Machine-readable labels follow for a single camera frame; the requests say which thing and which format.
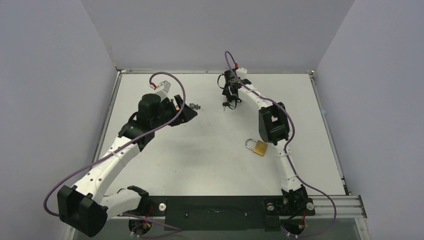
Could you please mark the large brass padlock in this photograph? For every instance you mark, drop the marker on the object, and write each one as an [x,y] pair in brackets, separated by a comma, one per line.
[256,146]

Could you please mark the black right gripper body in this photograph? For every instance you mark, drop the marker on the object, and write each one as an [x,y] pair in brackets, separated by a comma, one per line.
[228,85]

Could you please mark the black-headed keys bunch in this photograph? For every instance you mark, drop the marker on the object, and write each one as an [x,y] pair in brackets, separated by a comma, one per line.
[226,106]

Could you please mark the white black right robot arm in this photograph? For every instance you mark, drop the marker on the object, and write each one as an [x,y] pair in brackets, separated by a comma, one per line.
[275,127]

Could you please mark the aluminium table frame rail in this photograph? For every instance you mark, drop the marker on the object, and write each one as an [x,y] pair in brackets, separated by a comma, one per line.
[337,206]

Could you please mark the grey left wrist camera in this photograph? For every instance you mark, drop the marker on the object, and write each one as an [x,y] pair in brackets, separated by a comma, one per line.
[161,89]

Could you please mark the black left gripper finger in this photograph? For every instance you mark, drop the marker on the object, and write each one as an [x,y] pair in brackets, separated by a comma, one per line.
[185,116]
[179,102]

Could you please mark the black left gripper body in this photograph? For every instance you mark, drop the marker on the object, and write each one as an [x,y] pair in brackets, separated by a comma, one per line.
[168,112]

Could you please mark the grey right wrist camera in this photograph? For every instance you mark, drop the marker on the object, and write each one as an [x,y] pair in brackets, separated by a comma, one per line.
[241,73]

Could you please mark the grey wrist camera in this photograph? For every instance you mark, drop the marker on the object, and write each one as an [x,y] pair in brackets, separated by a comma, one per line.
[241,73]
[161,89]

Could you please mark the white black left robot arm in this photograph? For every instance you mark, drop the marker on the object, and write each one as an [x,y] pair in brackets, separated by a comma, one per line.
[84,206]

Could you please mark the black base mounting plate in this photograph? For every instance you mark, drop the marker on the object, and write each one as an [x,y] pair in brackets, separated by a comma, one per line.
[224,213]

